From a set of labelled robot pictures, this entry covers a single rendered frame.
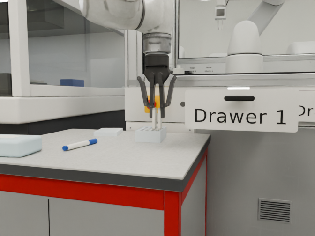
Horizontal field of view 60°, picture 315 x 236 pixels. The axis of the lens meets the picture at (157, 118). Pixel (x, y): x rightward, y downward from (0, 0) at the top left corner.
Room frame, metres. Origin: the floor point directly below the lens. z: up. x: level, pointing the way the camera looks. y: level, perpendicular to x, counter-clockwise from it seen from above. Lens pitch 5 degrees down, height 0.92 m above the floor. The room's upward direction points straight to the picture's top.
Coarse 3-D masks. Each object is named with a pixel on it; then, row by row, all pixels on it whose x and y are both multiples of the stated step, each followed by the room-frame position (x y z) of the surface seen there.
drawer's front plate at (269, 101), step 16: (192, 96) 0.76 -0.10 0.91; (208, 96) 0.75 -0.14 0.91; (224, 96) 0.74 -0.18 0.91; (256, 96) 0.71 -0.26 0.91; (272, 96) 0.70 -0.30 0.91; (288, 96) 0.69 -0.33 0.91; (192, 112) 0.76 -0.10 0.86; (208, 112) 0.75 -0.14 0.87; (224, 112) 0.74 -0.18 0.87; (240, 112) 0.72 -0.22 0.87; (256, 112) 0.71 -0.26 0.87; (272, 112) 0.70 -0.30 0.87; (288, 112) 0.69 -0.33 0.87; (192, 128) 0.76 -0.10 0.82; (208, 128) 0.75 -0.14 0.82; (224, 128) 0.74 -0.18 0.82; (240, 128) 0.72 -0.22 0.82; (256, 128) 0.71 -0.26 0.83; (272, 128) 0.70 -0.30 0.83; (288, 128) 0.69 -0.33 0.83
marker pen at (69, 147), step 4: (88, 140) 0.82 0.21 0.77; (92, 140) 0.83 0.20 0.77; (96, 140) 0.85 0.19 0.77; (72, 144) 0.76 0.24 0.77; (76, 144) 0.77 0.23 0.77; (80, 144) 0.78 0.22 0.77; (84, 144) 0.80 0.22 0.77; (88, 144) 0.82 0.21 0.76; (64, 148) 0.73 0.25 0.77; (68, 148) 0.74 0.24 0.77; (72, 148) 0.75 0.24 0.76
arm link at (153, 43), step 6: (144, 36) 0.85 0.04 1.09; (150, 36) 0.84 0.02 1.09; (156, 36) 0.83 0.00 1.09; (162, 36) 0.84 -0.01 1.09; (168, 36) 0.85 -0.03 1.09; (144, 42) 0.86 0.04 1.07; (150, 42) 0.84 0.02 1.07; (156, 42) 0.83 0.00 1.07; (162, 42) 0.84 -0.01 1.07; (168, 42) 0.85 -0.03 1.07; (144, 48) 0.86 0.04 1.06; (150, 48) 0.84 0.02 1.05; (156, 48) 0.84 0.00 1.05; (162, 48) 0.84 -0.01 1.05; (168, 48) 0.85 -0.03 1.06
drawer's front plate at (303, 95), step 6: (300, 96) 0.97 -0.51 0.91; (306, 96) 0.97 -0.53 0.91; (312, 96) 0.96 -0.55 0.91; (300, 102) 0.97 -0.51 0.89; (306, 102) 0.97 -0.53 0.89; (312, 102) 0.96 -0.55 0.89; (300, 108) 0.97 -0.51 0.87; (306, 108) 0.97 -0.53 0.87; (306, 114) 0.97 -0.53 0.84; (312, 114) 0.96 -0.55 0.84; (300, 120) 0.97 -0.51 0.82; (306, 120) 0.97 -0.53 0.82; (312, 120) 0.96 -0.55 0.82
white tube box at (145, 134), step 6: (144, 126) 1.00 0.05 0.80; (150, 126) 0.99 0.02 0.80; (156, 126) 0.99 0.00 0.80; (162, 126) 0.98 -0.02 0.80; (138, 132) 0.87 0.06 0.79; (144, 132) 0.87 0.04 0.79; (150, 132) 0.87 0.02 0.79; (156, 132) 0.86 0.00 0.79; (162, 132) 0.90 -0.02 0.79; (138, 138) 0.87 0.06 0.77; (144, 138) 0.87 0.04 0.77; (150, 138) 0.87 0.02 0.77; (156, 138) 0.86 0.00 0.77; (162, 138) 0.90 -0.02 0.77
